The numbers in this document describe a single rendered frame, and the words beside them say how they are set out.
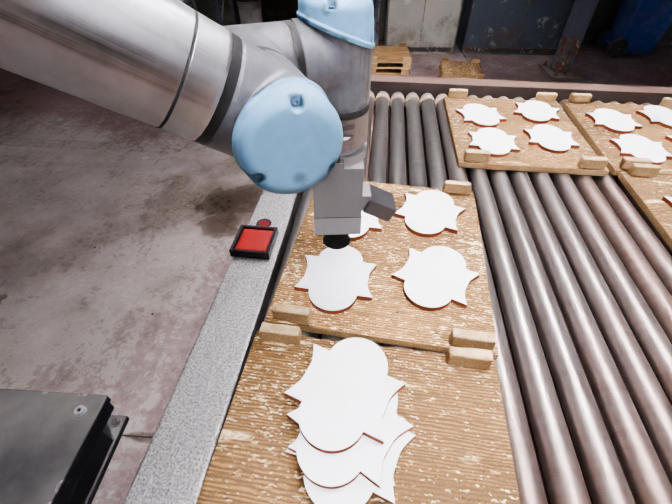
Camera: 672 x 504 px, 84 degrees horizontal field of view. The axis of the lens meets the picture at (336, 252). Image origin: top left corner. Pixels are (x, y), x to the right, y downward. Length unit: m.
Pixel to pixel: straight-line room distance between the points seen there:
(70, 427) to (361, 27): 0.56
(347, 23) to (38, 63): 0.25
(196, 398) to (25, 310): 1.77
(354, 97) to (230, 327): 0.39
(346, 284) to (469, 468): 0.30
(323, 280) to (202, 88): 0.43
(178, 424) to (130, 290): 1.57
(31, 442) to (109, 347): 1.33
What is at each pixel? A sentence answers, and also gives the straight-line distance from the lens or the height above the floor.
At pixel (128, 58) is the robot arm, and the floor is 1.35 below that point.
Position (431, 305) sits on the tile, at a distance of 0.61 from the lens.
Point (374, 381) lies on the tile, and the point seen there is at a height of 0.98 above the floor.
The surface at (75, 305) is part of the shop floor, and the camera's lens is 2.17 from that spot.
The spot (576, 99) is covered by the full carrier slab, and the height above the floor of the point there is 0.95.
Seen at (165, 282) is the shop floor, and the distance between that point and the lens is 2.07.
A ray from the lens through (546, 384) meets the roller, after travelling 0.62.
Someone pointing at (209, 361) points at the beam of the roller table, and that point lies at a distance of 0.60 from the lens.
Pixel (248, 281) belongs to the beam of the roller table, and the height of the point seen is 0.92.
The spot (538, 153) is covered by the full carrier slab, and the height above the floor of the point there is 0.94.
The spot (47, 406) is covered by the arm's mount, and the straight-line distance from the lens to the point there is 0.63.
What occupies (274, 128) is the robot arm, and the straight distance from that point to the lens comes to 0.24.
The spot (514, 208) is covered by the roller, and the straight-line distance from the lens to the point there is 0.90.
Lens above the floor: 1.41
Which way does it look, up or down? 44 degrees down
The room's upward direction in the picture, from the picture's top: straight up
